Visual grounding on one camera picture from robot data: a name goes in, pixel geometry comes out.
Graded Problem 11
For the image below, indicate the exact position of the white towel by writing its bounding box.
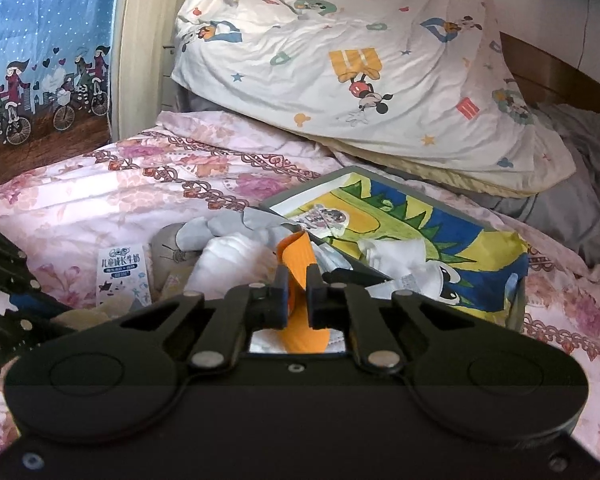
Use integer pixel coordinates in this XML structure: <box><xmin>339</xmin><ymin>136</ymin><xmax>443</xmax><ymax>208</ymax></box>
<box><xmin>183</xmin><ymin>234</ymin><xmax>277</xmax><ymax>300</ymax></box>

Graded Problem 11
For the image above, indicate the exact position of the orange soft cloth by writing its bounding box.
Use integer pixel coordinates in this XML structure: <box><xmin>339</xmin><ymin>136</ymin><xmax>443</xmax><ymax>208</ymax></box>
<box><xmin>276</xmin><ymin>231</ymin><xmax>330</xmax><ymax>354</ymax></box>

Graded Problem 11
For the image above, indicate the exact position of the white milk carton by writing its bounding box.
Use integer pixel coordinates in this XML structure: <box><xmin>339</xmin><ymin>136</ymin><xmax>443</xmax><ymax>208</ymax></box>
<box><xmin>96</xmin><ymin>244</ymin><xmax>151</xmax><ymax>312</ymax></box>

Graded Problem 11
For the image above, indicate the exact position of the Mickey Mouse print pillow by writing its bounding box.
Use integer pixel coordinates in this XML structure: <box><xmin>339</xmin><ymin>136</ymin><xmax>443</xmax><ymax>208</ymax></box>
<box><xmin>172</xmin><ymin>0</ymin><xmax>576</xmax><ymax>196</ymax></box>

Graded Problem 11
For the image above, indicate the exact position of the grey blanket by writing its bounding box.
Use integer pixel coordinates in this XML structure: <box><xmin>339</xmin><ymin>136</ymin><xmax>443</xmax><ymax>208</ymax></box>
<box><xmin>465</xmin><ymin>104</ymin><xmax>600</xmax><ymax>268</ymax></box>

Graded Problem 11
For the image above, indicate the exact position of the pink floral bed quilt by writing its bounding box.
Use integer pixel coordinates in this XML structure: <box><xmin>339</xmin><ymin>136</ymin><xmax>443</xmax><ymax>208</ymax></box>
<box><xmin>0</xmin><ymin>112</ymin><xmax>600</xmax><ymax>460</ymax></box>

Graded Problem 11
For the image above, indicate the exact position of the cream wooden cabinet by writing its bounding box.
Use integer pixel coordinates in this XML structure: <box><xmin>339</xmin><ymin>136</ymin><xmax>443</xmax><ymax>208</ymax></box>
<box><xmin>110</xmin><ymin>0</ymin><xmax>184</xmax><ymax>141</ymax></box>

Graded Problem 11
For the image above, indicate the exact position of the dark wooden headboard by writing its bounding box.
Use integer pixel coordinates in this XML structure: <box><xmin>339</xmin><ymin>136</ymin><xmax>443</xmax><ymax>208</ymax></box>
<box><xmin>501</xmin><ymin>32</ymin><xmax>600</xmax><ymax>113</ymax></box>

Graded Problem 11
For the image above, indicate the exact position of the dinosaur print storage box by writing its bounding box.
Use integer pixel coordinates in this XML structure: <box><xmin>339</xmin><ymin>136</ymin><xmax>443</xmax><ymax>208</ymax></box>
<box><xmin>261</xmin><ymin>166</ymin><xmax>529</xmax><ymax>330</ymax></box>

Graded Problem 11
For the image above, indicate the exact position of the blue bicycle print curtain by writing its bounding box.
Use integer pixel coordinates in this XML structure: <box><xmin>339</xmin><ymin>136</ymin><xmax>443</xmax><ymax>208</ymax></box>
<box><xmin>0</xmin><ymin>0</ymin><xmax>116</xmax><ymax>184</ymax></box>

